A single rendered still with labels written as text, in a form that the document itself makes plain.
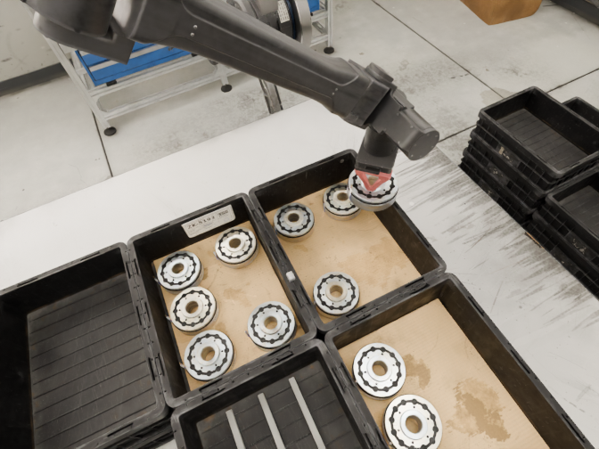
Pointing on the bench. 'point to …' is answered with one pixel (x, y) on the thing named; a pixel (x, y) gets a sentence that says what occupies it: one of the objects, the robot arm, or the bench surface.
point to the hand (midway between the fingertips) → (373, 178)
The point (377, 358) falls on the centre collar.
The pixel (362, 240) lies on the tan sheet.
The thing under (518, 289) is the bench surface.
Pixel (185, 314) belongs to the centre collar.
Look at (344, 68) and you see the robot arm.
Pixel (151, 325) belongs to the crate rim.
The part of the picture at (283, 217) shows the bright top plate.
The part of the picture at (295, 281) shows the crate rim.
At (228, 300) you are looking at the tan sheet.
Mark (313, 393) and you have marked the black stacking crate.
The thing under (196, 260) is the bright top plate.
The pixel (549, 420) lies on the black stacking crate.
